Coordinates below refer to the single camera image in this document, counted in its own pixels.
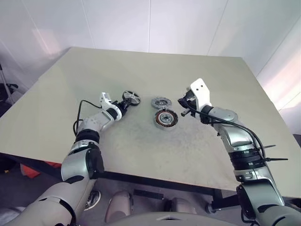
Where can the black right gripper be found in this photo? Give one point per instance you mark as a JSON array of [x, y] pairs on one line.
[[188, 99]]

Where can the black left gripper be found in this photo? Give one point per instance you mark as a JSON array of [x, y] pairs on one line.
[[119, 106]]

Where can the black spoked rotor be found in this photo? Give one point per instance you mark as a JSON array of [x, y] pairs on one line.
[[131, 97]]

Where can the round motor housing copper windings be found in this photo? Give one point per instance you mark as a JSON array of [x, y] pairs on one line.
[[165, 118]]

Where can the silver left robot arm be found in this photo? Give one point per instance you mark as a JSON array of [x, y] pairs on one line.
[[77, 162]]

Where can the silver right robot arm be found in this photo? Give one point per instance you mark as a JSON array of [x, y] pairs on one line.
[[235, 136]]

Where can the black flat bar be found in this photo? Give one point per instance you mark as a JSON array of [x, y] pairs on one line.
[[148, 194]]

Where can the black zip tie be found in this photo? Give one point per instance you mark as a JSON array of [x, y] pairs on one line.
[[278, 159], [270, 146]]

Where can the grey sneaker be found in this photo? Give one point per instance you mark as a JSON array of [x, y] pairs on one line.
[[92, 200]]

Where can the black caster wheel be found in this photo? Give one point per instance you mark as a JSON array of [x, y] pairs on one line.
[[211, 208]]

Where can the grey robot torso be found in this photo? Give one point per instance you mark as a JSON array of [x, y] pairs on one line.
[[169, 219]]

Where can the orange object under table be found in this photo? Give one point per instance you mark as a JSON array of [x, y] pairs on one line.
[[30, 173]]

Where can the black equipment at left edge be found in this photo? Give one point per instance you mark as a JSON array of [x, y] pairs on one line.
[[7, 90]]

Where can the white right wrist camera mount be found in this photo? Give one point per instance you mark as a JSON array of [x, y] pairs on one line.
[[200, 94]]

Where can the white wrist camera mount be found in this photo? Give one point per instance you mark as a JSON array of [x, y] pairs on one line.
[[200, 94], [105, 97]]

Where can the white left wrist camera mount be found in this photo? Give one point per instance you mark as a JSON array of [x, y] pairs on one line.
[[105, 97]]

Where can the black table frame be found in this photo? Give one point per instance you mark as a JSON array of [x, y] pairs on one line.
[[141, 177]]

